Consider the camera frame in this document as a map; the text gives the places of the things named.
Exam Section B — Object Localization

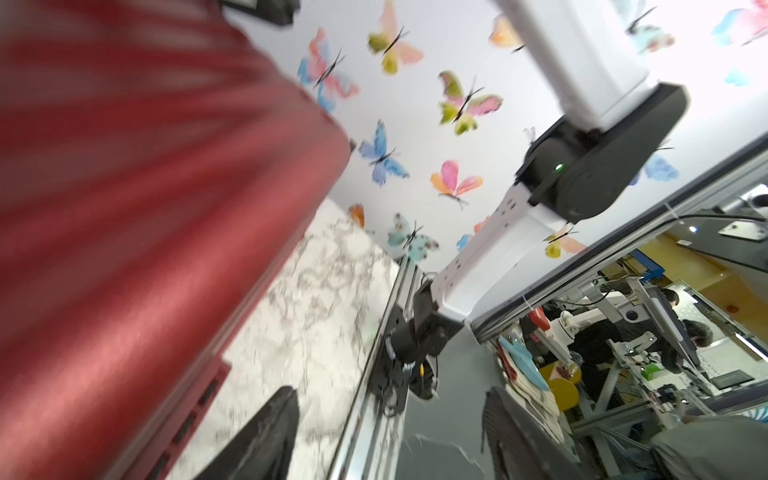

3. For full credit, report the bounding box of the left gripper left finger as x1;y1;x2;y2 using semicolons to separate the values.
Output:
195;386;300;480

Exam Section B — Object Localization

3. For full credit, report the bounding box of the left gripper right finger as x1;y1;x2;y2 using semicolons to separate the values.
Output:
482;387;588;480

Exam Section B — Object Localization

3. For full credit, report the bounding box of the red hard-shell suitcase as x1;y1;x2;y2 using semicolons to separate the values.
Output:
1;1;350;479

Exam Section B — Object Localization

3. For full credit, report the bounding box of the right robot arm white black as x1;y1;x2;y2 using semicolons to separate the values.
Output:
369;1;688;411

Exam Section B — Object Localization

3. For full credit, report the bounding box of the aluminium front mounting rail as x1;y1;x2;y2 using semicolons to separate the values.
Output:
326;257;423;480

